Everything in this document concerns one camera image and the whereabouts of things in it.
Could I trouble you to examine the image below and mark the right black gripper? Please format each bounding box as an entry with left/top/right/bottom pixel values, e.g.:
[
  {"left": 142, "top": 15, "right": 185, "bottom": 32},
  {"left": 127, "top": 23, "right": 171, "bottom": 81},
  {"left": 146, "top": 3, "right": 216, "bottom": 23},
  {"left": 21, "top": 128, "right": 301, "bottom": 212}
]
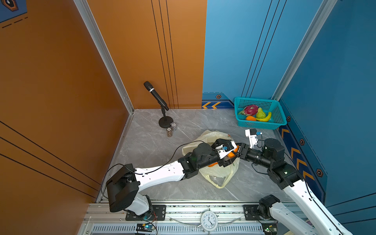
[{"left": 229, "top": 143, "right": 274, "bottom": 170}]

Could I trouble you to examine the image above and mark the orange fruit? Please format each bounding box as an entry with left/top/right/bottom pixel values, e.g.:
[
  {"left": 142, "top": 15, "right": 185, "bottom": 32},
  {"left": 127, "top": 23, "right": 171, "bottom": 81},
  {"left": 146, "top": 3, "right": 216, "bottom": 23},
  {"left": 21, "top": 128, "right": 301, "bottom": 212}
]
[
  {"left": 227, "top": 146, "right": 239, "bottom": 159},
  {"left": 246, "top": 116, "right": 257, "bottom": 121}
]

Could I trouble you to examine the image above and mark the yellowish printed plastic bag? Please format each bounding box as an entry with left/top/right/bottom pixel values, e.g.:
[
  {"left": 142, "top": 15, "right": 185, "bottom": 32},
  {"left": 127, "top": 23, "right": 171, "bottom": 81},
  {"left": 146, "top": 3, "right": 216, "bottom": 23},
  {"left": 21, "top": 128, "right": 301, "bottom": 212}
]
[{"left": 182, "top": 130, "right": 240, "bottom": 189}]

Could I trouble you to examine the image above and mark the green pear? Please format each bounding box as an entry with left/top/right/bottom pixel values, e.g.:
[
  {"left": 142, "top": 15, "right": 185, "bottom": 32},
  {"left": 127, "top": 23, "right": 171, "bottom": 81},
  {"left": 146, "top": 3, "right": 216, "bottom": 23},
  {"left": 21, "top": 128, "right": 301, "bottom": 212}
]
[{"left": 256, "top": 108, "right": 266, "bottom": 119}]

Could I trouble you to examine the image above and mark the pink dragon fruit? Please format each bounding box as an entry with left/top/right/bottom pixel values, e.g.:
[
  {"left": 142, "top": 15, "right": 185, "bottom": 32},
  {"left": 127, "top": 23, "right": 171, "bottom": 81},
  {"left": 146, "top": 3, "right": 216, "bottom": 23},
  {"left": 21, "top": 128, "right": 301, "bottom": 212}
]
[{"left": 238, "top": 105, "right": 259, "bottom": 116}]

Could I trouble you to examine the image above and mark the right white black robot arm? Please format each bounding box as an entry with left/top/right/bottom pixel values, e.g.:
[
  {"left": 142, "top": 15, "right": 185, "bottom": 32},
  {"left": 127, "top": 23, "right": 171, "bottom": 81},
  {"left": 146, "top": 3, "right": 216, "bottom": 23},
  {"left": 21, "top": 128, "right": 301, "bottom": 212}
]
[{"left": 236, "top": 139, "right": 351, "bottom": 235}]

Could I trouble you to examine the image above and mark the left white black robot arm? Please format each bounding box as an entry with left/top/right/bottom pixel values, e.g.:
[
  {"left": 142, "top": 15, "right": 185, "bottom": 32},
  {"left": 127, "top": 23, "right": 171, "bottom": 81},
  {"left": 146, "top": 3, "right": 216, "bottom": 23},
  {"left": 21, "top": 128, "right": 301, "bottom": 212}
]
[{"left": 106, "top": 139, "right": 238, "bottom": 220}]

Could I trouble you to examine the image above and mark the teal plastic basket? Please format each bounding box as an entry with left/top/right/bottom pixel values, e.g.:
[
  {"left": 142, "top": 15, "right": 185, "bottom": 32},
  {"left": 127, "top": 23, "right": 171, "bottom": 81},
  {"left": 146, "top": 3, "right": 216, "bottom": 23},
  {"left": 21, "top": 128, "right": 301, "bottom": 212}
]
[{"left": 234, "top": 97, "right": 287, "bottom": 130}]

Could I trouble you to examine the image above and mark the yellow banana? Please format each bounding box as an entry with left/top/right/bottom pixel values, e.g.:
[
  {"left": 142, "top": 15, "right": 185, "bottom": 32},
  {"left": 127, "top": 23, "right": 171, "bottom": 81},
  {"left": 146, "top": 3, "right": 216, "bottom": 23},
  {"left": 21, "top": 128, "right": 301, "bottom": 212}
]
[{"left": 256, "top": 112, "right": 272, "bottom": 122}]

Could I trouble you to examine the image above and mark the white analog clock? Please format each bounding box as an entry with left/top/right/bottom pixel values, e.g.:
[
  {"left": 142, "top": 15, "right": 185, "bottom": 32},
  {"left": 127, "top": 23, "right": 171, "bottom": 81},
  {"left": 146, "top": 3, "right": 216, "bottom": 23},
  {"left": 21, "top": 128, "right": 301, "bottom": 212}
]
[{"left": 200, "top": 210, "right": 218, "bottom": 232}]

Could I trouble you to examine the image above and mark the brown small jar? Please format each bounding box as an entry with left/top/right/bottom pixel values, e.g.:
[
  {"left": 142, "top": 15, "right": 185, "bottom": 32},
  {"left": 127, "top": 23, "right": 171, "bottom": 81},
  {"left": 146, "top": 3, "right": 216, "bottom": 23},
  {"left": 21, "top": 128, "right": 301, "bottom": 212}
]
[{"left": 166, "top": 127, "right": 173, "bottom": 137}]

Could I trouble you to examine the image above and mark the clear small jar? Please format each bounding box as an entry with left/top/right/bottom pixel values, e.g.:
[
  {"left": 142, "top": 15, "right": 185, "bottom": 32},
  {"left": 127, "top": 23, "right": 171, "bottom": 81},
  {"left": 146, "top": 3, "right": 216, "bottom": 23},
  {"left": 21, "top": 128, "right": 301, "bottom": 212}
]
[{"left": 171, "top": 122, "right": 177, "bottom": 131}]

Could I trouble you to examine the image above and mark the black microphone on stand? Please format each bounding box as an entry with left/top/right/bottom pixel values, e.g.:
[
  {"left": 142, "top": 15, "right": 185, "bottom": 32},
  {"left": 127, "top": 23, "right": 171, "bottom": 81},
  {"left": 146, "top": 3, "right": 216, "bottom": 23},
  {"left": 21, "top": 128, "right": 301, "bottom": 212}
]
[{"left": 144, "top": 81, "right": 173, "bottom": 129}]

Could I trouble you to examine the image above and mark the circuit board right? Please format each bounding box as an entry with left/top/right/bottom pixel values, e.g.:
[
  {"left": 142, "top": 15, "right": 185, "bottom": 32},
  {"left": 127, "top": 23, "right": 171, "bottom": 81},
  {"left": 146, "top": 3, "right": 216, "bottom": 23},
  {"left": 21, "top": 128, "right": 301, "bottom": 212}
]
[{"left": 262, "top": 223, "right": 278, "bottom": 235}]

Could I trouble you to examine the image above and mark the green circuit board left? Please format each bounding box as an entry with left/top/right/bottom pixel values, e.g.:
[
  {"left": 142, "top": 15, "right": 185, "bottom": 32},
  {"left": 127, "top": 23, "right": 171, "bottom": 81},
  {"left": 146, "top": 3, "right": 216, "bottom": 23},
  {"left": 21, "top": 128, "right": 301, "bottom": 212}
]
[{"left": 135, "top": 223, "right": 156, "bottom": 235}]

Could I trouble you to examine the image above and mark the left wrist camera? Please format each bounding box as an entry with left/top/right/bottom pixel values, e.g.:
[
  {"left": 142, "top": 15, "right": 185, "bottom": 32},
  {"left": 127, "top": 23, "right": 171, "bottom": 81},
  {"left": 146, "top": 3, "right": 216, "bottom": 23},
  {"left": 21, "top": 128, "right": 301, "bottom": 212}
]
[{"left": 211, "top": 139, "right": 237, "bottom": 159}]

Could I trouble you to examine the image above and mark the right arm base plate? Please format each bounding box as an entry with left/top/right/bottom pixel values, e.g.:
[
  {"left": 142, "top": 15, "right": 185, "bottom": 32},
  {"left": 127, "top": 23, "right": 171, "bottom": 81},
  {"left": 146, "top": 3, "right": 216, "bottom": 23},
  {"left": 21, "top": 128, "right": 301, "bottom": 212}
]
[{"left": 243, "top": 205, "right": 275, "bottom": 221}]

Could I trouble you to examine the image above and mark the aluminium front rail frame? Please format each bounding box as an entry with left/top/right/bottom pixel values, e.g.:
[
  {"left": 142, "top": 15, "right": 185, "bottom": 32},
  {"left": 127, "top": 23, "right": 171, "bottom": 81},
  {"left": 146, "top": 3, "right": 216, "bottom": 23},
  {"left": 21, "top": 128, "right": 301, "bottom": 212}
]
[{"left": 78, "top": 201, "right": 320, "bottom": 235}]

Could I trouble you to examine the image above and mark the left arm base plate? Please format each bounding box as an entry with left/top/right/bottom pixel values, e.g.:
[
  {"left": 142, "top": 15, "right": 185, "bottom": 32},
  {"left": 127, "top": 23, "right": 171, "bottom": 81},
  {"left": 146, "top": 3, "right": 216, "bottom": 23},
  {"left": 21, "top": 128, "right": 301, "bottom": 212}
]
[{"left": 125, "top": 204, "right": 166, "bottom": 221}]

